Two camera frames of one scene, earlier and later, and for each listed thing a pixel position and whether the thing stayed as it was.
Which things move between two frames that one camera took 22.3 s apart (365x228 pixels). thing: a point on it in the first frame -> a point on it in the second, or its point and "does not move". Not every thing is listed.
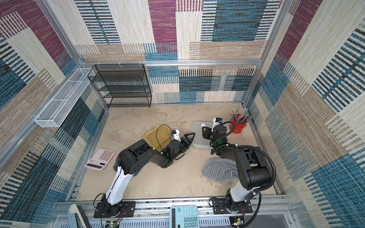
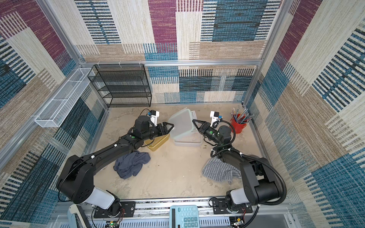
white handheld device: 76,217 does not move
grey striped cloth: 219,168 does not move
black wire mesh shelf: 122,85 does not move
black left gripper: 187,141 -> 166,130
